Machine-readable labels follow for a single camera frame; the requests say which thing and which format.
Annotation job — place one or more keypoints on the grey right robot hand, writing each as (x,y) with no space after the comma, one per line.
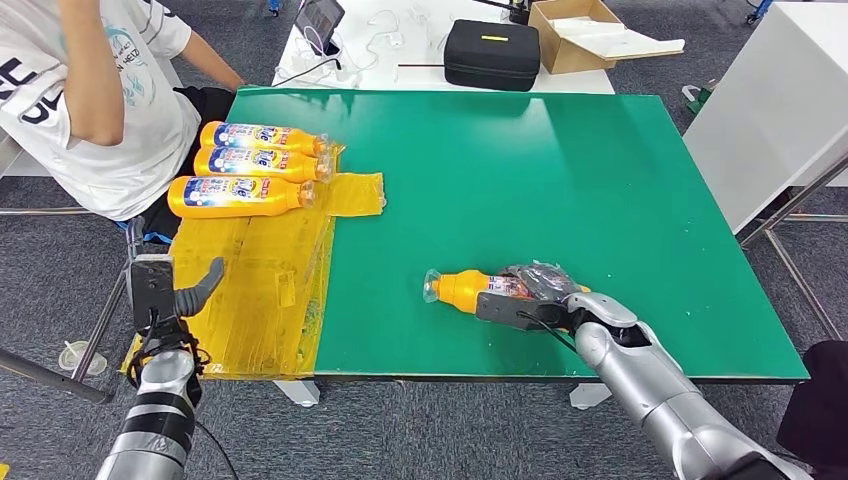
(546,281)

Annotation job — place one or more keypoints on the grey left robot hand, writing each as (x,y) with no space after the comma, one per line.
(192,295)

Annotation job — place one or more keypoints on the orange detergent bottle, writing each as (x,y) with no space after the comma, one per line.
(258,162)
(464,288)
(265,138)
(238,197)

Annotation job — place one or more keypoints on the person's left forearm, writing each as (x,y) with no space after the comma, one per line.
(208,58)

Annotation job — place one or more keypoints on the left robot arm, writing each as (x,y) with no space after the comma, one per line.
(156,411)

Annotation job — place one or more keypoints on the person's right forearm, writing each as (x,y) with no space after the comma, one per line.
(93,79)

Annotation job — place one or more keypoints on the yellow plastic wrapped board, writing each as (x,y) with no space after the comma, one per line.
(265,298)

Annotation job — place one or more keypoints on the white table foot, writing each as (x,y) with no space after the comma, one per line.
(298,395)
(590,396)

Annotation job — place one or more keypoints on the clear plastic lid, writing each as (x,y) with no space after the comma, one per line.
(81,360)

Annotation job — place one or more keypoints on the person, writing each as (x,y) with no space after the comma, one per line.
(152,132)

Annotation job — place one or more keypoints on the white side table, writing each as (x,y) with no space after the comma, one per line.
(13,162)
(775,112)

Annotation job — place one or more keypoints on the cardboard box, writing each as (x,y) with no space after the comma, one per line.
(570,58)

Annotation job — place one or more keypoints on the black carrying case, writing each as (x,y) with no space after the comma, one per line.
(491,63)

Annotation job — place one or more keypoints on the thin black rod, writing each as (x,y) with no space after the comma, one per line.
(420,65)

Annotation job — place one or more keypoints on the white foam sheet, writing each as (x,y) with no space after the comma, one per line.
(629,45)

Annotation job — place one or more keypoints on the white power strip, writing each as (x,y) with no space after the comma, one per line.
(344,76)

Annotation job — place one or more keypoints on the black device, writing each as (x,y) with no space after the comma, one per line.
(521,12)

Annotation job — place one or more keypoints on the white charger block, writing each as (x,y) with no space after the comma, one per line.
(396,40)

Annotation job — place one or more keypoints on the black tablet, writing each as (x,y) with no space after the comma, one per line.
(318,20)

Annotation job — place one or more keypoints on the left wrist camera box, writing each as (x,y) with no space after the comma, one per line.
(151,291)

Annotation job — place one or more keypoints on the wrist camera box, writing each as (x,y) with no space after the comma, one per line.
(510,311)
(151,291)

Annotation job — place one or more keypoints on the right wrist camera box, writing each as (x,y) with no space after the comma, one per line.
(510,311)

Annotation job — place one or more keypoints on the grey metal table frame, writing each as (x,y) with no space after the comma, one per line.
(102,318)
(795,200)

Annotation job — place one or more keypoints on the green white floor bracket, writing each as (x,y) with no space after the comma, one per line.
(699,98)

